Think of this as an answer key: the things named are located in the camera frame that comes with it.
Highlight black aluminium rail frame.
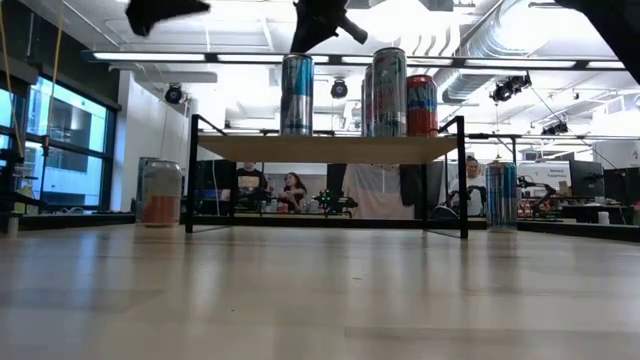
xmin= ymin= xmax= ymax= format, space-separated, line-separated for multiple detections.
xmin=0 ymin=212 xmax=640 ymax=242

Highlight white Celsius Peach Vibe can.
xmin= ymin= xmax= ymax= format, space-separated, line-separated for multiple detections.
xmin=360 ymin=64 xmax=375 ymax=138

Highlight white hanging cloth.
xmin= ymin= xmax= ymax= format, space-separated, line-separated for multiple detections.
xmin=342 ymin=163 xmax=416 ymax=220

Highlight white sign board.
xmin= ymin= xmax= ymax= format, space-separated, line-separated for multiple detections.
xmin=519 ymin=160 xmax=572 ymax=194

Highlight red Fanta can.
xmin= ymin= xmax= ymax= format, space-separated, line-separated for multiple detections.
xmin=406 ymin=74 xmax=439 ymax=138

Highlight black ceiling spotlight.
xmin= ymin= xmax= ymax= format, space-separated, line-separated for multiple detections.
xmin=489 ymin=73 xmax=533 ymax=104
xmin=542 ymin=119 xmax=570 ymax=136
xmin=163 ymin=83 xmax=184 ymax=105
xmin=329 ymin=78 xmax=350 ymax=100

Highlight white orange beverage can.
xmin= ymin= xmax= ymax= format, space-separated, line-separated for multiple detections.
xmin=140 ymin=159 xmax=184 ymax=229

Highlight thin yellow hanging cable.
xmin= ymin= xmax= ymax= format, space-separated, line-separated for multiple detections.
xmin=46 ymin=0 xmax=66 ymax=142
xmin=0 ymin=0 xmax=24 ymax=157

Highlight silver ventilation duct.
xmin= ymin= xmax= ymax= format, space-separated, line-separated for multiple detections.
xmin=434 ymin=0 xmax=566 ymax=104

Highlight white Celsius can palm print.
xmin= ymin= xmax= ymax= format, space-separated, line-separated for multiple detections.
xmin=372 ymin=47 xmax=408 ymax=138

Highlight wooden shelf black frame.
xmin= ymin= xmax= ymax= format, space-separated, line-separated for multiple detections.
xmin=184 ymin=113 xmax=470 ymax=240

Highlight background robot green lights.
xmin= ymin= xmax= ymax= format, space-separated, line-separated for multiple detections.
xmin=314 ymin=188 xmax=359 ymax=217

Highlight person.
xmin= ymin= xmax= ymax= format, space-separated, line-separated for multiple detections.
xmin=452 ymin=155 xmax=487 ymax=217
xmin=234 ymin=162 xmax=269 ymax=211
xmin=279 ymin=172 xmax=309 ymax=214

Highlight black computer monitor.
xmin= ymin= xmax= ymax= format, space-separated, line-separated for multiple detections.
xmin=194 ymin=159 xmax=237 ymax=201
xmin=569 ymin=159 xmax=605 ymax=199
xmin=603 ymin=167 xmax=640 ymax=205

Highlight overhead light bar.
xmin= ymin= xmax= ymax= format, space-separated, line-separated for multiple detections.
xmin=82 ymin=49 xmax=640 ymax=71

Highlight large glass window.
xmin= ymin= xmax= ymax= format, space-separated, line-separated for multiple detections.
xmin=0 ymin=74 xmax=119 ymax=211

